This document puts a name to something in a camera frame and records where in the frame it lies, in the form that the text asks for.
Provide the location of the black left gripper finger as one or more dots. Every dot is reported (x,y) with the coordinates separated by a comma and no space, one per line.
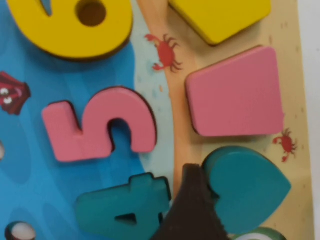
(190,215)

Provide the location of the teal heart piece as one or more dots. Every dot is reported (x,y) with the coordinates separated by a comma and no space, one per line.
(250,187)

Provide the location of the teal number four piece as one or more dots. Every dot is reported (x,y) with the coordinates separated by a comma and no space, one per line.
(105,200)

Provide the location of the pink trapezoid piece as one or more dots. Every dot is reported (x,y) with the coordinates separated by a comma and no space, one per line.
(237,95)

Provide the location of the pink number five piece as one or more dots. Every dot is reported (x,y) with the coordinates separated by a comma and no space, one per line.
(100,105)

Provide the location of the blue wooden puzzle board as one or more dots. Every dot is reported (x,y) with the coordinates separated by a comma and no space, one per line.
(75,75)

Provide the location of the yellow pentagon piece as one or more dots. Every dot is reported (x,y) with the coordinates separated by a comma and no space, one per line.
(220,20)

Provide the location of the yellow number six piece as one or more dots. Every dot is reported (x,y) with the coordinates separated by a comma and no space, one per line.
(37,30)

